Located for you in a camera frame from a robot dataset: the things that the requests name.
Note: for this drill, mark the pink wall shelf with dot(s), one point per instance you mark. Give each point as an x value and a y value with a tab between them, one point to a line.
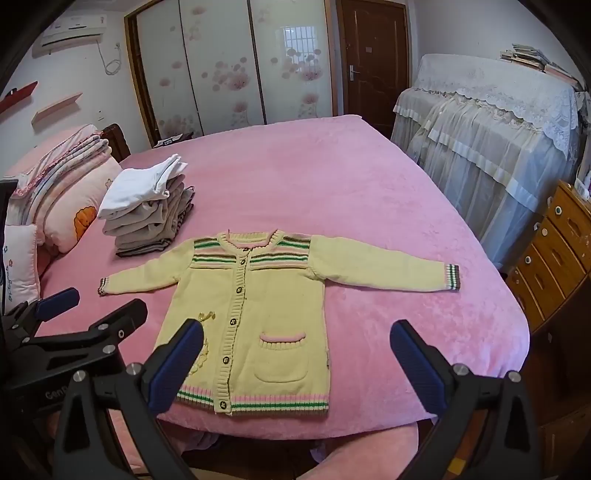
57	107

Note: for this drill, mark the white folded garment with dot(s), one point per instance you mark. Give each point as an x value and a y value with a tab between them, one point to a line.
138	184

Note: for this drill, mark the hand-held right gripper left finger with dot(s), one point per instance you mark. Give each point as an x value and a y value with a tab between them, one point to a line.
178	364

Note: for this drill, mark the small pink embroidered cushion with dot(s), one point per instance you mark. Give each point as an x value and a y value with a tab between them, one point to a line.
18	263

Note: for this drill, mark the dark wooden headboard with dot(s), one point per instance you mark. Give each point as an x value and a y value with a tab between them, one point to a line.
115	141

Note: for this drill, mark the brown wooden door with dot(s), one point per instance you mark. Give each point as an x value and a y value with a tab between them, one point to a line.
374	55

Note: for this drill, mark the floral sliding door wardrobe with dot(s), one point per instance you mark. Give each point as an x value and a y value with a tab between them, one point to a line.
221	64

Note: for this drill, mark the yellow knit cardigan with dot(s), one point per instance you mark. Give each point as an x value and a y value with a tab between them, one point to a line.
277	304

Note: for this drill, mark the grey-brown knit folded garment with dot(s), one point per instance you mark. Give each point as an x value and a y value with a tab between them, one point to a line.
147	242

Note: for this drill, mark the light grey folded garment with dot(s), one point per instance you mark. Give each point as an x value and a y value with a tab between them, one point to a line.
152	214

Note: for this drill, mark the pink ruffled pillow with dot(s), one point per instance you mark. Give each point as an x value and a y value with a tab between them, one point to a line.
51	147

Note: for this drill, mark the wooden dresser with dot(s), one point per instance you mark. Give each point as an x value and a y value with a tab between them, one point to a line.
554	258

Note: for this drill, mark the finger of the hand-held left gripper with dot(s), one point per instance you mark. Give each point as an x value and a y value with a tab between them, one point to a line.
57	304
115	325

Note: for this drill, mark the stack of books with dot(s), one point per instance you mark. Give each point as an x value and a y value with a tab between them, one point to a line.
531	57

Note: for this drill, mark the lace-covered furniture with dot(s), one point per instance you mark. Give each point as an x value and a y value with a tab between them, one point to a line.
485	138

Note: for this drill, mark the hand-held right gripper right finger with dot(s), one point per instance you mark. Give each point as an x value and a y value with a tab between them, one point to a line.
418	374

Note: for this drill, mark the person's pink trousers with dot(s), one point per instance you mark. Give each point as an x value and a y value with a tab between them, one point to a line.
360	452

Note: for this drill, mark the red wall shelf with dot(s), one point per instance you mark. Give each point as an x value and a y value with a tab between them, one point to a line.
18	97

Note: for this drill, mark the striped folded blanket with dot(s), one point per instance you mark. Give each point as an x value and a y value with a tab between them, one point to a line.
74	159

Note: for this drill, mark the pink bed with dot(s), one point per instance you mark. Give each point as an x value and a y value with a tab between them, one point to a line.
323	184

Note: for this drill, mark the white air conditioner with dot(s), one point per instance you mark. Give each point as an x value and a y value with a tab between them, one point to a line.
74	32

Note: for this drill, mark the dark nightstand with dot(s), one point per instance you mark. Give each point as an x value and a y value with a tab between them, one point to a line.
173	140

